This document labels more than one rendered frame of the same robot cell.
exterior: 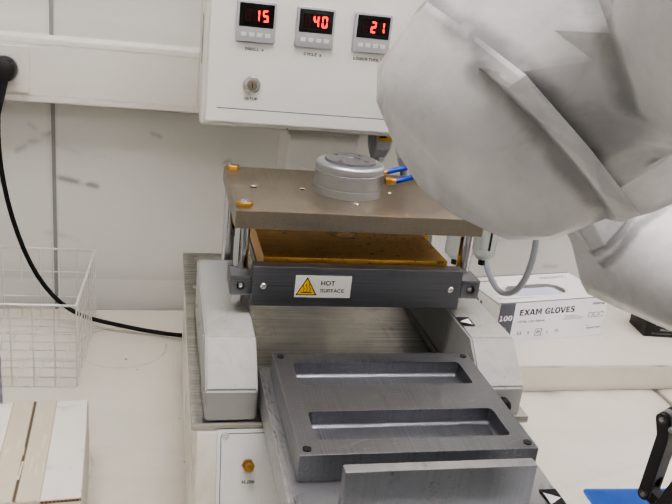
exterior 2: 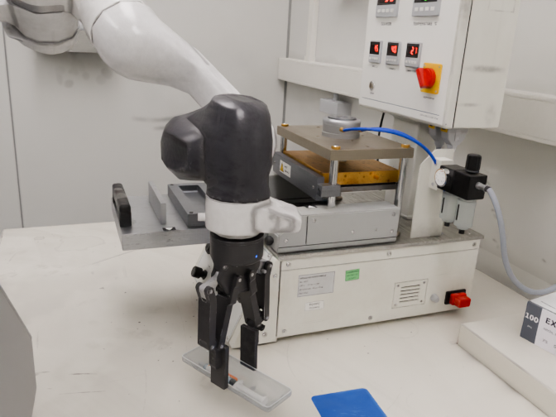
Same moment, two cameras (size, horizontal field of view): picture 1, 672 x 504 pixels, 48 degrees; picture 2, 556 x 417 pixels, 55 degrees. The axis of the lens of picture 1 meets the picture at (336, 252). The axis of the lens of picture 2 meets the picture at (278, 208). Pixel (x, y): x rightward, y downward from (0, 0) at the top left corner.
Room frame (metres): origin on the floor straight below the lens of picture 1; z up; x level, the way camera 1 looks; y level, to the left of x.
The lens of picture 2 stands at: (0.57, -1.08, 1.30)
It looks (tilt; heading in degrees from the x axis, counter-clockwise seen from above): 18 degrees down; 82
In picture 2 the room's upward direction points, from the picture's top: 3 degrees clockwise
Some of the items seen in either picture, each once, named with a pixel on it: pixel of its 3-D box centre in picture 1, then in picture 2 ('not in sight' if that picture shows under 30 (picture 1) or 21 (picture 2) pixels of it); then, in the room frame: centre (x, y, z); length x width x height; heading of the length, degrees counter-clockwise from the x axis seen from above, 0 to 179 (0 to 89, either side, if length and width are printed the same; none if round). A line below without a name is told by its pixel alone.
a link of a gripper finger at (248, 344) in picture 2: not in sight; (248, 347); (0.64, -0.36, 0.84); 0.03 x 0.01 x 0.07; 133
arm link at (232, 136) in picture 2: not in sight; (214, 141); (0.58, -0.35, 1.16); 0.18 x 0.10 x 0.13; 127
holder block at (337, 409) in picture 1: (393, 408); (218, 201); (0.59, -0.07, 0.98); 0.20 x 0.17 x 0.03; 104
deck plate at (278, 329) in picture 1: (325, 321); (347, 218); (0.88, 0.00, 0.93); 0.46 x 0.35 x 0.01; 14
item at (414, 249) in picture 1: (349, 227); (339, 157); (0.84, -0.01, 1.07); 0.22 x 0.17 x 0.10; 104
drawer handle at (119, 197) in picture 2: not in sight; (121, 203); (0.41, -0.11, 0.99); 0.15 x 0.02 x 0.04; 104
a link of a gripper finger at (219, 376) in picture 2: not in sight; (219, 364); (0.59, -0.40, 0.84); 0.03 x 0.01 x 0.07; 133
